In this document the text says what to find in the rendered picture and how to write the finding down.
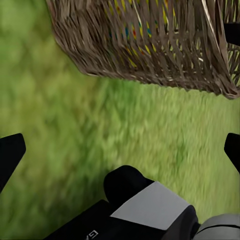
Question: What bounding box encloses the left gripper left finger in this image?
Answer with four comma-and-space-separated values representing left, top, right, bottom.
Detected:
0, 133, 26, 193

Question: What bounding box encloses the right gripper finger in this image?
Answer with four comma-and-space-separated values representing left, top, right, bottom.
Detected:
225, 34, 240, 46
223, 23, 240, 39

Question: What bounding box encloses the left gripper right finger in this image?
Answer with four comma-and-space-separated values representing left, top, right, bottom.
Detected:
224, 133, 240, 173

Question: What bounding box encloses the wicker basket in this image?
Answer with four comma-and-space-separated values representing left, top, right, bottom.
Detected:
46, 0, 240, 101

